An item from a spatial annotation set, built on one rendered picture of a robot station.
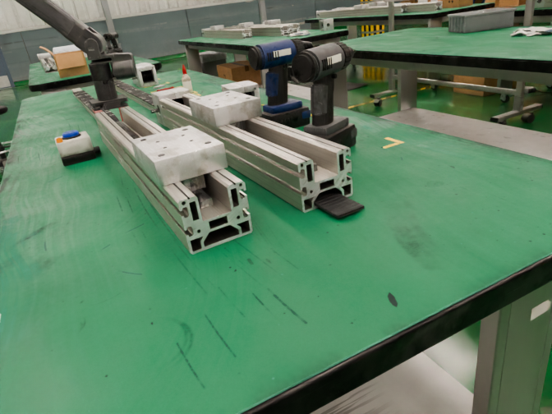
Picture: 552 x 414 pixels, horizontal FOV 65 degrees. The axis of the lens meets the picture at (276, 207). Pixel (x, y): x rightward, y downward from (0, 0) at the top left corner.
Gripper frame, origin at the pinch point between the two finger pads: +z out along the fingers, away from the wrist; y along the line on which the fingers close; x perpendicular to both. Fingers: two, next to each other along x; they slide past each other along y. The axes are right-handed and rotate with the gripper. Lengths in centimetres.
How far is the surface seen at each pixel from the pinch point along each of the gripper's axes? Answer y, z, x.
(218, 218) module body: -1, -4, -85
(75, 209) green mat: -19, 0, -55
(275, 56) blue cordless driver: 34, -19, -43
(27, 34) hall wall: 21, 10, 1093
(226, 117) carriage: 14, -11, -55
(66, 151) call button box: -16.1, -2.5, -22.5
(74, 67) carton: 14, 4, 212
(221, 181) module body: 0, -10, -84
